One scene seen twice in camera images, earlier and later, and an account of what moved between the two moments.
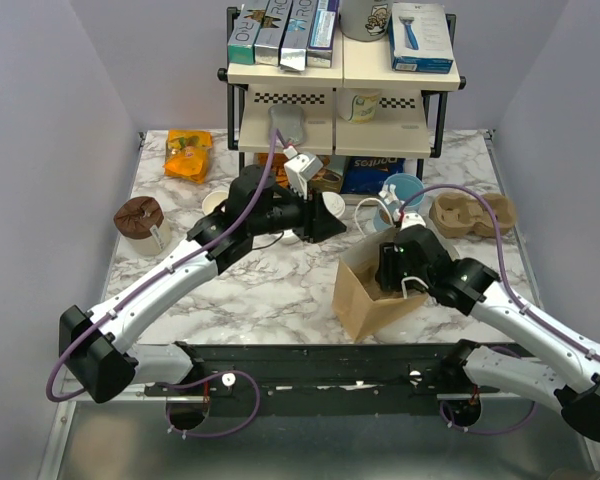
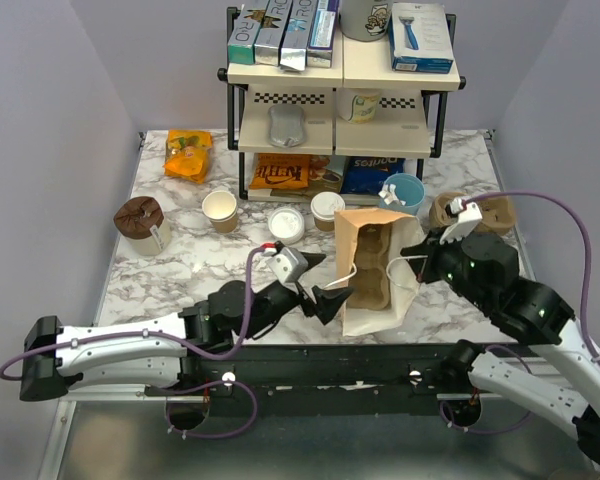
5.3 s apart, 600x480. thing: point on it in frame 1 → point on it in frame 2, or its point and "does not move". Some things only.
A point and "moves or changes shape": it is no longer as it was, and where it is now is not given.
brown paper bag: (365, 305) moves or changes shape
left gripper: (325, 224) → (327, 302)
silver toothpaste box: (267, 46) does not move
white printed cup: (357, 105) does not move
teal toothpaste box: (245, 31) does not move
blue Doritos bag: (368, 174) does not move
